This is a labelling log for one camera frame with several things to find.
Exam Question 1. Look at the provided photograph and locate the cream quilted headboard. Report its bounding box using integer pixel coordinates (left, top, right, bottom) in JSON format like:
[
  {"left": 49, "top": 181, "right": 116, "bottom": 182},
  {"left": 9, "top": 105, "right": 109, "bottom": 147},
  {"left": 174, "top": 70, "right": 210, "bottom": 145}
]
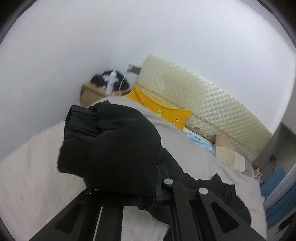
[{"left": 137, "top": 55, "right": 272, "bottom": 163}]

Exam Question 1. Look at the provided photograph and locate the wooden nightstand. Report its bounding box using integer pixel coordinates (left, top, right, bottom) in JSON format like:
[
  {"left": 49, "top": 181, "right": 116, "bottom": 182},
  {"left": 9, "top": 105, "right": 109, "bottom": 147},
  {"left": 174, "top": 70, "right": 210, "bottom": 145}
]
[{"left": 80, "top": 83, "right": 109, "bottom": 108}]

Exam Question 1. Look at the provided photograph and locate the white charging cable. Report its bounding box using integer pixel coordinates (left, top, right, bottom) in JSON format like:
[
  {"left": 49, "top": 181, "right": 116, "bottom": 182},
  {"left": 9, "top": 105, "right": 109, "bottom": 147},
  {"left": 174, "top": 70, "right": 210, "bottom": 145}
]
[{"left": 111, "top": 69, "right": 130, "bottom": 96}]

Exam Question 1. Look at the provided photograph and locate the black bag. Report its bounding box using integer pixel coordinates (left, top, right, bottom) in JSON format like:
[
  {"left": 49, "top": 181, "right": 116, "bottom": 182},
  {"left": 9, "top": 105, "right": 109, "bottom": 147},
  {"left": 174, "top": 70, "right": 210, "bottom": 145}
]
[{"left": 90, "top": 70, "right": 130, "bottom": 91}]

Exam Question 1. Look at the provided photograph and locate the black jacket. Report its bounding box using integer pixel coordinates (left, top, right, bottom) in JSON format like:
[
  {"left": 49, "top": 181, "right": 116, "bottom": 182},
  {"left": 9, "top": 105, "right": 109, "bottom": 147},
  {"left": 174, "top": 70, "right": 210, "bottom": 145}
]
[{"left": 57, "top": 100, "right": 252, "bottom": 225}]

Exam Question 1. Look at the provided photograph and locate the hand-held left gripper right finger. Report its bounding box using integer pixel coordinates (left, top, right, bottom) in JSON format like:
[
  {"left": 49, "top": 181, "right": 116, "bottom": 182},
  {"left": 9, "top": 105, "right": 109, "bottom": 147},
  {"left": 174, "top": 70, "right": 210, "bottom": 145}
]
[{"left": 154, "top": 178, "right": 267, "bottom": 241}]

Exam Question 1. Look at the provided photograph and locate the dark wall socket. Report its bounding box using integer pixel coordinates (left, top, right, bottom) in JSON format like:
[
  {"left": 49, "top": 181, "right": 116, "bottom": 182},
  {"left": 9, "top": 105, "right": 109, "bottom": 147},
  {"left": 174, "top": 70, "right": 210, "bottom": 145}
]
[{"left": 127, "top": 64, "right": 141, "bottom": 75}]

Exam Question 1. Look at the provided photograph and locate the light blue printed cloth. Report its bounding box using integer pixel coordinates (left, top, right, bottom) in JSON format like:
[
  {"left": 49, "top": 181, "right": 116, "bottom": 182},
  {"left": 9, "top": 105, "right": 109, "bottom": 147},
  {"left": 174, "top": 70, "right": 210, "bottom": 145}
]
[{"left": 182, "top": 129, "right": 216, "bottom": 156}]

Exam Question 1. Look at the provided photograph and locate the yellow pillow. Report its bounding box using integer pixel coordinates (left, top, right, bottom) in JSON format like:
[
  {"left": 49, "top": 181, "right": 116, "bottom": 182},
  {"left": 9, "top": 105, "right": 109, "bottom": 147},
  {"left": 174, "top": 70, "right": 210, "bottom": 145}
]
[{"left": 124, "top": 84, "right": 193, "bottom": 131}]

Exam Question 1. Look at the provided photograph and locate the grey blanket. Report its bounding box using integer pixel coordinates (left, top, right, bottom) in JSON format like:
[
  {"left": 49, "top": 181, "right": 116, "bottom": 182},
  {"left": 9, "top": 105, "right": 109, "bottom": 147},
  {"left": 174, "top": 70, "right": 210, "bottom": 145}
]
[{"left": 95, "top": 96, "right": 269, "bottom": 237}]

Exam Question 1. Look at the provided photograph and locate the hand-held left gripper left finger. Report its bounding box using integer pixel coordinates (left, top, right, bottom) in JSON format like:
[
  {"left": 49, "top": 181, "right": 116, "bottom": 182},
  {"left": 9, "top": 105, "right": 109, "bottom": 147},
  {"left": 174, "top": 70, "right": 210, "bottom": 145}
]
[{"left": 30, "top": 189, "right": 124, "bottom": 241}]

